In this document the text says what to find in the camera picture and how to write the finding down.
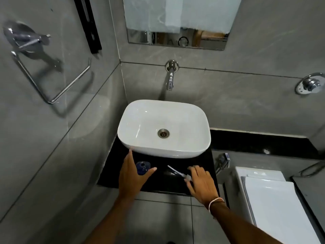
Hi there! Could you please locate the chrome flexible hose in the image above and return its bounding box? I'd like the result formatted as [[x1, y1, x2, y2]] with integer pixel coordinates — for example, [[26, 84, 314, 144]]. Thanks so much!
[[298, 161, 325, 178]]

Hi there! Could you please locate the white thread wristband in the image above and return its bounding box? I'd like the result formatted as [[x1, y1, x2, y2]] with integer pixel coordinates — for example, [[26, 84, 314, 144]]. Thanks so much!
[[208, 197, 225, 211]]

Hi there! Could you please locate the white toilet cistern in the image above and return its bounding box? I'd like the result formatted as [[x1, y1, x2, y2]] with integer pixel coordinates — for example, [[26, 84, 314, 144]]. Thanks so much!
[[234, 166, 287, 183]]

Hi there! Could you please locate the person's right forearm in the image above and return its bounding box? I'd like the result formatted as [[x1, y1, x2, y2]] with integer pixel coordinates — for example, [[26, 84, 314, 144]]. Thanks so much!
[[210, 201, 283, 244]]

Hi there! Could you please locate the blue soap bottle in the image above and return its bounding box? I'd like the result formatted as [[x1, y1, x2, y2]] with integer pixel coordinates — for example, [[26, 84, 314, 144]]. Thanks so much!
[[136, 161, 151, 176]]

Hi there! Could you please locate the black wall bracket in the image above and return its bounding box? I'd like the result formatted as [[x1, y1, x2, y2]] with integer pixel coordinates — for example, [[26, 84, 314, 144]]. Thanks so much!
[[73, 0, 102, 54]]

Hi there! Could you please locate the person's left forearm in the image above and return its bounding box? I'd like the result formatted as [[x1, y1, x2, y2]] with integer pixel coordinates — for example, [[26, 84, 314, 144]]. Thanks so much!
[[83, 197, 135, 244]]

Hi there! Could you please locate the chrome towel ring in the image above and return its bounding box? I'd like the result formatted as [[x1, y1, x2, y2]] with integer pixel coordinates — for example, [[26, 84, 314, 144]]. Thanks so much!
[[3, 21, 92, 105]]

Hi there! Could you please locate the chrome wall valve knob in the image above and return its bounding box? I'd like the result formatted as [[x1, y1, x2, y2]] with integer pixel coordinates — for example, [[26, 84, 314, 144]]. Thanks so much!
[[295, 72, 325, 95]]

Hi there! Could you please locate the person's left hand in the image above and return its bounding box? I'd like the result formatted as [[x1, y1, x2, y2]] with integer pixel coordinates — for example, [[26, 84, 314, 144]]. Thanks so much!
[[118, 149, 157, 201]]

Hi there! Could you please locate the white toilet seat lid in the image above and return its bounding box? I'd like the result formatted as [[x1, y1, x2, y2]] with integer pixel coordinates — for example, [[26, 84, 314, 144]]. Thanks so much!
[[241, 176, 322, 244]]

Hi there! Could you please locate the white dispenser pump head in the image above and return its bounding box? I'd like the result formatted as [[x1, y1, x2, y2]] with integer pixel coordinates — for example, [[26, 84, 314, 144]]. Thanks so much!
[[167, 165, 194, 183]]

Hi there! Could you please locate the white ceramic wash basin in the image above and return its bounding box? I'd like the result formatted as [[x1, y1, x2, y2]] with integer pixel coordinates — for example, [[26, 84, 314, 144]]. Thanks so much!
[[117, 99, 212, 159]]

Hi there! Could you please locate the chrome angle valve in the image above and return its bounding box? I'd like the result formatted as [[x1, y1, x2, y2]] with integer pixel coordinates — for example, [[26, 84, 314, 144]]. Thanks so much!
[[215, 153, 231, 175]]

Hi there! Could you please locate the wall mirror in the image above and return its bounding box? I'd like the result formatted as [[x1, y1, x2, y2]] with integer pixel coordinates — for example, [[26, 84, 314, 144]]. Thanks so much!
[[123, 0, 243, 51]]

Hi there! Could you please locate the person's right hand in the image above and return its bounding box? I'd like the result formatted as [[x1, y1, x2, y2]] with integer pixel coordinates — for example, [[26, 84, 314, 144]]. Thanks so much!
[[186, 165, 225, 205]]

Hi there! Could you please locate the chrome wall faucet spout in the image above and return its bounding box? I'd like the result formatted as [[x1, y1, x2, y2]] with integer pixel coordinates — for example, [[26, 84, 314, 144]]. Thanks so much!
[[165, 59, 180, 92]]

